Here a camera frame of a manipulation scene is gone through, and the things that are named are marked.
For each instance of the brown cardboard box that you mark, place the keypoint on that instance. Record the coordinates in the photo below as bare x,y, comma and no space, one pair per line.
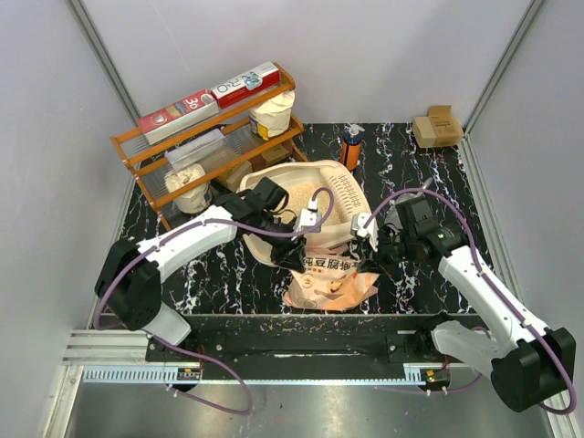
439,128

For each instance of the pink cat litter bag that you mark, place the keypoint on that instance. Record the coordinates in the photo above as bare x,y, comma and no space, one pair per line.
331,281

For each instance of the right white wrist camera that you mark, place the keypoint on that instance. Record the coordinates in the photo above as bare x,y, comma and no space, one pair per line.
364,226

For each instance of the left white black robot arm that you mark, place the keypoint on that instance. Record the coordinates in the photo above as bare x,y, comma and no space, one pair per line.
130,281

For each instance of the red white box left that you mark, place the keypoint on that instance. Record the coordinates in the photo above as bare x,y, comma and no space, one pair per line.
182,114

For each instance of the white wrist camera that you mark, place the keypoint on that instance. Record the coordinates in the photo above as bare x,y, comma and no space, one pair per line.
308,219
364,226

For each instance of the red white box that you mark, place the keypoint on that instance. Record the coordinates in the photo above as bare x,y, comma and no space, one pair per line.
182,114
245,85

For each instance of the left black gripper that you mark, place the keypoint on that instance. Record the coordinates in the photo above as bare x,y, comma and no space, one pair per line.
291,255

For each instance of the beige plastic litter box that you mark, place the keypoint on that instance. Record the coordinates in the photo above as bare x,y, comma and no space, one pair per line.
301,180

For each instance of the red white box right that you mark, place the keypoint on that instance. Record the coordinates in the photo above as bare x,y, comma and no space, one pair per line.
245,85

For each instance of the white paper bag upper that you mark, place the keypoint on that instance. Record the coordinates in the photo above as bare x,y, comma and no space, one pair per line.
271,118

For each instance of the brown box under shelf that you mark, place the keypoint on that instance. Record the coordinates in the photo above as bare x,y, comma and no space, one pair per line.
231,179

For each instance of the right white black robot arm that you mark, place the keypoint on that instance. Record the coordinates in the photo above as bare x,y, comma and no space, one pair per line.
527,362

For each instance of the orange wooden shelf rack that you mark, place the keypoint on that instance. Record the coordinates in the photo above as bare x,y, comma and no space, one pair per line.
239,144

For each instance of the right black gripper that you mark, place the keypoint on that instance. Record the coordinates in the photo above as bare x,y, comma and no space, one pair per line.
378,263

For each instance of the clear plastic box on shelf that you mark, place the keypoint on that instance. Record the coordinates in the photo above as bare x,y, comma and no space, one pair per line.
194,151

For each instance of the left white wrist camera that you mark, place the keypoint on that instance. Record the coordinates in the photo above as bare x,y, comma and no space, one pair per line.
308,219

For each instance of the metal litter scoop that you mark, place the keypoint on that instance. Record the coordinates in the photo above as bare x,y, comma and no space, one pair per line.
394,215

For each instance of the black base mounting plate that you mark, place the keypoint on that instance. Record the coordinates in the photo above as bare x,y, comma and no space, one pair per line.
312,348

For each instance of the orange pump bottle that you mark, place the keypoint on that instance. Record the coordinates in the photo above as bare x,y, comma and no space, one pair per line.
351,146

